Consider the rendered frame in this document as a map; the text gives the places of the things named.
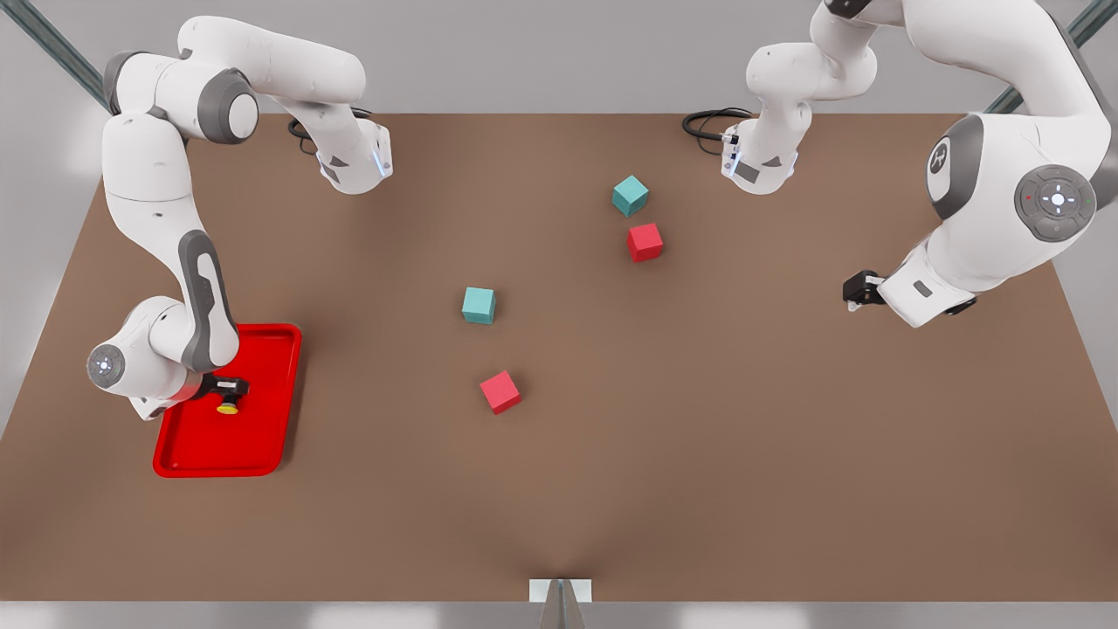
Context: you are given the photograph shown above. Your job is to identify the red plastic tray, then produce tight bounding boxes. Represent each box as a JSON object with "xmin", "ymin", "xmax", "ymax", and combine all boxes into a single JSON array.
[{"xmin": 153, "ymin": 323, "xmax": 303, "ymax": 479}]

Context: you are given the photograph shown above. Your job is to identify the red cube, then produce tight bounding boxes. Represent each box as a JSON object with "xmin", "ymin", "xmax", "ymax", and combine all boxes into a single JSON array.
[
  {"xmin": 479, "ymin": 370, "xmax": 522, "ymax": 415},
  {"xmin": 626, "ymin": 223, "xmax": 665, "ymax": 263}
]

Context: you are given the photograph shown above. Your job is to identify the black cable loop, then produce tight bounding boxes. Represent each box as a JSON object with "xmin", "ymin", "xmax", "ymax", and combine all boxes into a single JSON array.
[
  {"xmin": 682, "ymin": 107, "xmax": 757, "ymax": 157},
  {"xmin": 287, "ymin": 107, "xmax": 376, "ymax": 160}
]

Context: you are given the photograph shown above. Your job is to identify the silver frame post with foot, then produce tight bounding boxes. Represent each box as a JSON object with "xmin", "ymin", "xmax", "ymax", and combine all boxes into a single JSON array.
[{"xmin": 529, "ymin": 577, "xmax": 593, "ymax": 629}]

